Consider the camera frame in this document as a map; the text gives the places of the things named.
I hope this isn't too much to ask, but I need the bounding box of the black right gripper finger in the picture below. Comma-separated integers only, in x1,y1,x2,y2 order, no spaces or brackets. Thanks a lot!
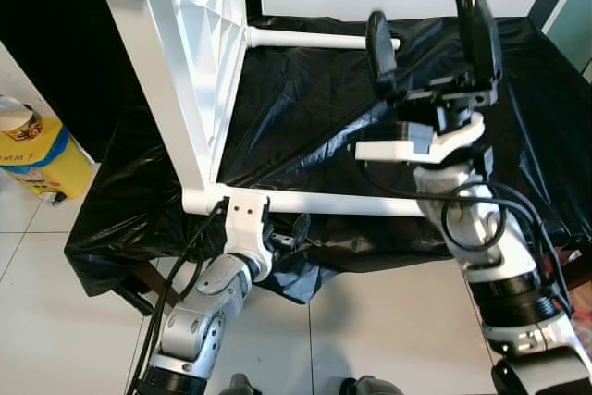
364,10,400,102
450,0,504,93

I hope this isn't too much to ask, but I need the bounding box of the white plastic children table top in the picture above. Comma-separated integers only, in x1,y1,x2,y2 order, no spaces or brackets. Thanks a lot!
72,0,253,216

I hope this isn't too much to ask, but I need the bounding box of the white plastic table leg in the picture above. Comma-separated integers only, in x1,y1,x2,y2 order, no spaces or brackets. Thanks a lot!
182,186,428,219
244,26,402,52

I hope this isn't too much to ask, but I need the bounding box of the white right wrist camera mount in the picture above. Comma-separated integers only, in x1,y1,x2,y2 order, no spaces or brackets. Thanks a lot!
353,114,488,167

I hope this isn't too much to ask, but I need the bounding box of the grey robot right leg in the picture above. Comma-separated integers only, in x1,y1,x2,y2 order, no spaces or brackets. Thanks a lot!
340,375,405,395

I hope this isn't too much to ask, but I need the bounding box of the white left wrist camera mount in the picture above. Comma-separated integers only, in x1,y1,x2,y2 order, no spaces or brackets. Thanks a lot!
222,191,276,282

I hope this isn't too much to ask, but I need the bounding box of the pink patterned bag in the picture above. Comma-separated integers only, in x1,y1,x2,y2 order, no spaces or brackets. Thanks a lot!
564,275,592,361

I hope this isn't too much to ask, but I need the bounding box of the yellow cardboard box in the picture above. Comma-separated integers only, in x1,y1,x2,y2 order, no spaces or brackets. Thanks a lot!
0,117,97,202

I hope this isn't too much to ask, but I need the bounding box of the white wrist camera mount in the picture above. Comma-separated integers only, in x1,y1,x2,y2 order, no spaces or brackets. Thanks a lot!
222,191,276,282
353,114,488,167

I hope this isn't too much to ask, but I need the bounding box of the dark grey door frame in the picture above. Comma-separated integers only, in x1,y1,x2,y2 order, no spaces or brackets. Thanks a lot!
529,0,573,33

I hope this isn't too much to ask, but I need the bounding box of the black shiny table cloth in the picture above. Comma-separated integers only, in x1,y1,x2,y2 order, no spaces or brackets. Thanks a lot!
63,12,592,305

